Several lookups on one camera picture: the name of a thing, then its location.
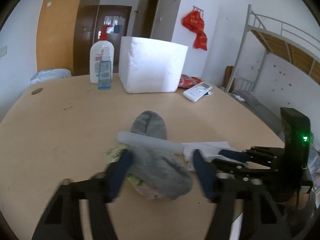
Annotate wooden side door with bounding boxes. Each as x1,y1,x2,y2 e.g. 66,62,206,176
140,0,162,39

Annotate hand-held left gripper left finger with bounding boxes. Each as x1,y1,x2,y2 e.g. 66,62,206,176
31,149,135,240

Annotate white cloth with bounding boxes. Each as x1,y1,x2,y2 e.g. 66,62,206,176
182,141,237,172

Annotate red plastic bag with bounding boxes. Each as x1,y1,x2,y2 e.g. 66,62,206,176
182,9,206,32
193,31,208,51

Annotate white foam box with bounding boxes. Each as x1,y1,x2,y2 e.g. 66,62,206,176
118,36,189,94

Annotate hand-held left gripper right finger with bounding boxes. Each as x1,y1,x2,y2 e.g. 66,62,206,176
192,149,292,240

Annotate white remote control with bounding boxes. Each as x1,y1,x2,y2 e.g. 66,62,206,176
183,82,213,102

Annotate dark brown entrance door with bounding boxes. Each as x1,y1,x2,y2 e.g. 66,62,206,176
92,5,132,43

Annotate person's right forearm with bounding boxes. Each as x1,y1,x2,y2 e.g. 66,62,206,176
282,192,312,209

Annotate metal bunk bed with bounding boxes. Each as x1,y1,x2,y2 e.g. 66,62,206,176
225,4,320,130

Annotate white foam tube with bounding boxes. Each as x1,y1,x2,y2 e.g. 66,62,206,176
117,131,185,155

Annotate taped paper notices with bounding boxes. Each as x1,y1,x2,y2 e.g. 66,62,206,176
104,16,125,33

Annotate small blue spray bottle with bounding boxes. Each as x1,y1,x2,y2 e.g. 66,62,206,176
97,47,112,90

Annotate grey sock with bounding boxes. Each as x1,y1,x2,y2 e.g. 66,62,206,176
126,110,193,201

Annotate wooden wardrobe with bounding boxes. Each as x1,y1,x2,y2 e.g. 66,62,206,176
36,0,103,77

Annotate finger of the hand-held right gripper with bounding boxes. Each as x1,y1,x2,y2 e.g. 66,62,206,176
211,158,278,180
218,145,285,164

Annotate red snack packet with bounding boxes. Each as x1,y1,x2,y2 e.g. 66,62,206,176
178,74,204,88

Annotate white pump lotion bottle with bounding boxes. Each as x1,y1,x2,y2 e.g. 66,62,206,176
89,25,115,84

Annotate brown wooden board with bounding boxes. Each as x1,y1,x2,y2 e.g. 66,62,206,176
224,66,235,93

